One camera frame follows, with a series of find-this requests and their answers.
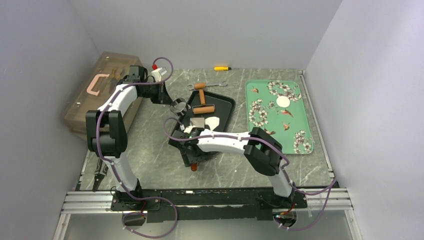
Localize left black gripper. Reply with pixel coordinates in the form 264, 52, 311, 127
140, 80, 175, 106

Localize metal ring cutter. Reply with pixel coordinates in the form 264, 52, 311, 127
169, 97, 189, 117

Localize metal spatula orange handle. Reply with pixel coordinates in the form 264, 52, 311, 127
187, 128, 204, 157

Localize white dough ball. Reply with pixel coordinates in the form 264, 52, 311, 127
183, 116, 220, 133

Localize wooden double-ended dough roller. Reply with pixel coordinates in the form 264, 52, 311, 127
192, 82, 215, 115

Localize black baking tray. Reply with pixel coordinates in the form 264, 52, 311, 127
168, 90, 237, 159

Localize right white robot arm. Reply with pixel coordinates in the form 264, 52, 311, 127
167, 127, 295, 208

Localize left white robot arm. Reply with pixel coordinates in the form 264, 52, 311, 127
85, 65, 172, 210

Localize flat white dumpling wrapper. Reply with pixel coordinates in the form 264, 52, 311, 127
275, 95, 291, 108

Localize translucent brown toolbox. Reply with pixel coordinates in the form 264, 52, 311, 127
62, 51, 142, 140

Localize silver wrench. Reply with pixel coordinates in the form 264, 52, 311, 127
187, 81, 228, 90

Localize yellow screwdriver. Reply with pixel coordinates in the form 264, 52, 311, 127
214, 66, 232, 72

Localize black pliers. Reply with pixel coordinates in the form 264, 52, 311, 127
92, 158, 109, 192

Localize green floral tray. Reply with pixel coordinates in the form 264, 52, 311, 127
245, 79, 314, 155

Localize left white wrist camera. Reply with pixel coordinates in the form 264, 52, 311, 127
151, 67, 168, 82

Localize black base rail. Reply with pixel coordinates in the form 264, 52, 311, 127
110, 187, 308, 223

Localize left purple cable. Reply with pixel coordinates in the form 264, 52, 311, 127
95, 56, 180, 240

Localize aluminium frame rail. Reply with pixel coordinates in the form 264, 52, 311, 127
61, 191, 113, 214

